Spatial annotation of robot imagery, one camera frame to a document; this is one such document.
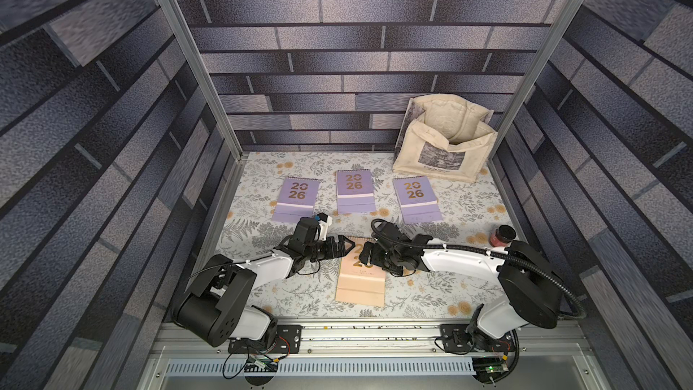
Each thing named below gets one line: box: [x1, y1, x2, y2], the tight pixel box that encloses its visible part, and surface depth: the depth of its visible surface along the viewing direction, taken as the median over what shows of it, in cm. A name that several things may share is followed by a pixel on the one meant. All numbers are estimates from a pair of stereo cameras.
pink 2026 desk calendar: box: [335, 236, 388, 307], surface depth 85 cm
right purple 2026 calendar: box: [392, 175, 444, 225], surface depth 106 cm
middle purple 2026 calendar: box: [335, 168, 377, 214], surface depth 109 cm
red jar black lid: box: [489, 224, 517, 248], surface depth 89 cm
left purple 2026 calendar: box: [270, 176, 322, 224], surface depth 106 cm
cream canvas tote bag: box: [392, 93, 499, 183], surface depth 105 cm
